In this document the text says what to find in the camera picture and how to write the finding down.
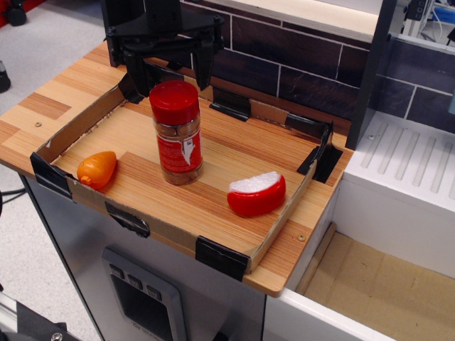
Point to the white toy sink drainer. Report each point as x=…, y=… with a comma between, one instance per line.
x=406, y=161

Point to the light wooden shelf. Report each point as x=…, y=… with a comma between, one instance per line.
x=333, y=19

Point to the grey toy oven panel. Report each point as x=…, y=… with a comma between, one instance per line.
x=150, y=303

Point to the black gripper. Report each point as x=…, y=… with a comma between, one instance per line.
x=166, y=27

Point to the red toy cheese wedge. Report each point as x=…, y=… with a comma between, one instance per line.
x=257, y=195

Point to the orange toy carrot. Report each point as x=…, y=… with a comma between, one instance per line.
x=96, y=170

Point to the dark grey vertical post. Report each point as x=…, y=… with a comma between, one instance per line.
x=362, y=115

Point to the red-capped basil spice bottle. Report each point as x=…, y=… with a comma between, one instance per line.
x=176, y=114

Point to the cardboard fence with black tape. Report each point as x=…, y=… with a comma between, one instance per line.
x=85, y=113

